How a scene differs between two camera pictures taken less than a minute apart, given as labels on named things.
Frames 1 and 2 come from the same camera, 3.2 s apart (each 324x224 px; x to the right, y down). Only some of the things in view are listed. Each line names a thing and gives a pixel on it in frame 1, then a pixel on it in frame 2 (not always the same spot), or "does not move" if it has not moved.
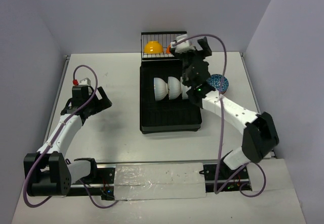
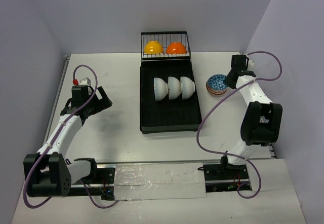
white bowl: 184,89 does not move
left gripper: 102,98 → 93,102
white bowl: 160,87 does not move
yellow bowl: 153,47 does not move
